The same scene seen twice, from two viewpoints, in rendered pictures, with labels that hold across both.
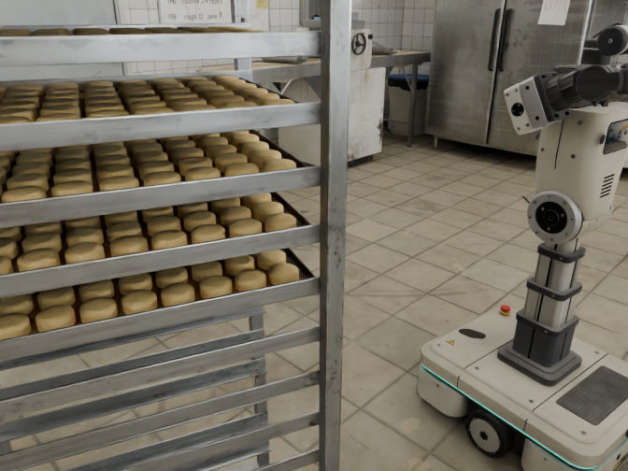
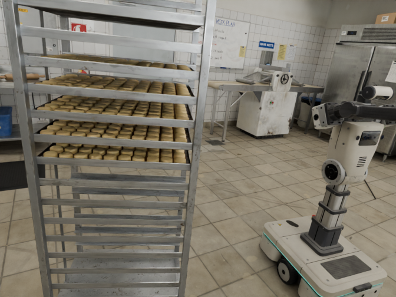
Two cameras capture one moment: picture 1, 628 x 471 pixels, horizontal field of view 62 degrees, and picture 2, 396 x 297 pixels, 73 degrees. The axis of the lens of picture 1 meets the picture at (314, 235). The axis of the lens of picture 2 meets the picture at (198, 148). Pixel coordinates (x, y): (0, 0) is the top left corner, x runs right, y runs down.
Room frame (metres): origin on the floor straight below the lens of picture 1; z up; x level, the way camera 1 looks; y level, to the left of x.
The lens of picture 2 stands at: (-0.22, -0.28, 1.41)
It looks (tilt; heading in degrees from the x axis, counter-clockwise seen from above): 20 degrees down; 15
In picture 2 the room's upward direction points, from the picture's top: 6 degrees clockwise
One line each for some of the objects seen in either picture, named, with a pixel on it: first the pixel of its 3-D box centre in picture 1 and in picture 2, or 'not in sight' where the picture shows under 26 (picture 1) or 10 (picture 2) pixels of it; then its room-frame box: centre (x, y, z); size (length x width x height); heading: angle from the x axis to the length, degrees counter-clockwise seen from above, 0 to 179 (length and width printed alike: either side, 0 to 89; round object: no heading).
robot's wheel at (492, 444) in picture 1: (489, 432); (286, 271); (1.32, -0.58, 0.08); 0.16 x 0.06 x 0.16; 37
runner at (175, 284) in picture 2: not in sight; (118, 283); (0.63, 0.26, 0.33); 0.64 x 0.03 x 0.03; 113
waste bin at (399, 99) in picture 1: (409, 104); (310, 112); (6.18, -1.11, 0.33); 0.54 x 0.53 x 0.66; 45
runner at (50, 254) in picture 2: not in sight; (117, 253); (0.63, 0.26, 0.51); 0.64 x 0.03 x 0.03; 113
